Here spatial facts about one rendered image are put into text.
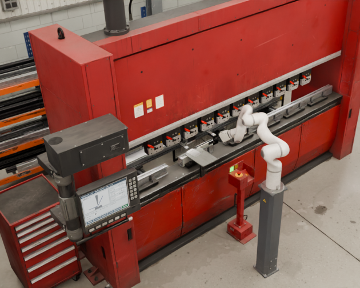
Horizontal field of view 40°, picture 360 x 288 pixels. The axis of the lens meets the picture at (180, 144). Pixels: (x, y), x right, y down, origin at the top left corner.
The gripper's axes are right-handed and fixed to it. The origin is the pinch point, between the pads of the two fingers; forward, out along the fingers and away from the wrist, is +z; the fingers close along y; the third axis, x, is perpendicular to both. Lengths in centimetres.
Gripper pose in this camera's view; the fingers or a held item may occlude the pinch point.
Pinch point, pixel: (216, 138)
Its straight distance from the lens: 479.9
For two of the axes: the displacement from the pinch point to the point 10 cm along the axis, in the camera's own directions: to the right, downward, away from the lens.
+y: -5.0, -8.1, -3.1
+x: -3.7, 5.2, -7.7
